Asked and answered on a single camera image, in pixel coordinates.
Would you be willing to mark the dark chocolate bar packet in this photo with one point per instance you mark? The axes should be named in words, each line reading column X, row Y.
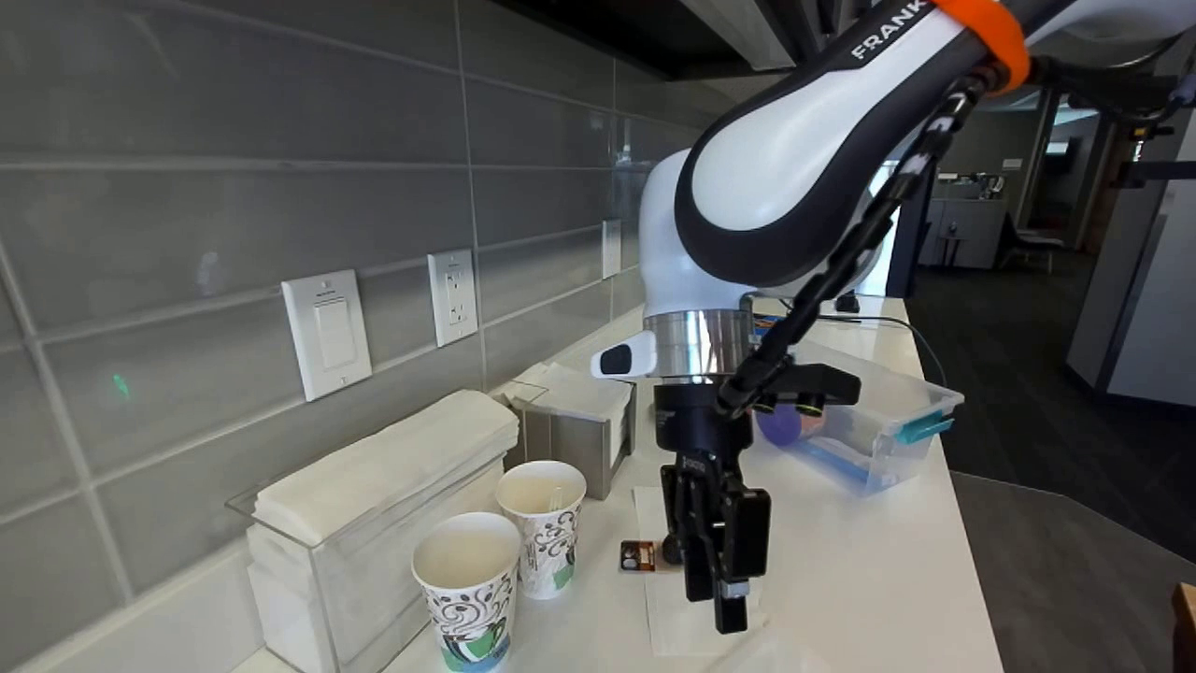
column 635, row 555

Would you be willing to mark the white blank wall plate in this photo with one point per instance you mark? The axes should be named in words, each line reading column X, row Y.
column 325, row 334

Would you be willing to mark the brown wooden panel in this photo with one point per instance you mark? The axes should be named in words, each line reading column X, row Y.
column 1185, row 628

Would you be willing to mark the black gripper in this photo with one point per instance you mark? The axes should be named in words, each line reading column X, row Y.
column 696, row 430

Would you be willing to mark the small white box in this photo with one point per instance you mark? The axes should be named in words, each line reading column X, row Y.
column 574, row 424

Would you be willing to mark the white tall cabinet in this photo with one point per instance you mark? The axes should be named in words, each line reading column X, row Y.
column 1143, row 313

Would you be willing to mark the acrylic holder with white napkins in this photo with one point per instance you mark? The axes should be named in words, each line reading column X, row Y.
column 375, row 472

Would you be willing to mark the translucent plastic sheet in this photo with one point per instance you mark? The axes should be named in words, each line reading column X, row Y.
column 679, row 622

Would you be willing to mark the patterned paper cup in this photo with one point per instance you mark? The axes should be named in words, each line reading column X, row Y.
column 542, row 525
column 469, row 584

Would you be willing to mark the clear plastic storage bin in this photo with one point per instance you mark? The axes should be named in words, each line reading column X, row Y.
column 899, row 430

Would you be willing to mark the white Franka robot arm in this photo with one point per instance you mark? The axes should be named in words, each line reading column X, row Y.
column 771, row 189

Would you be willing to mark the white wall outlet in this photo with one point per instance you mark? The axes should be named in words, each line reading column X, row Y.
column 452, row 298
column 609, row 247

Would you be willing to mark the overhead cabinet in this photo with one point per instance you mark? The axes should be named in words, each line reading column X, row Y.
column 696, row 37

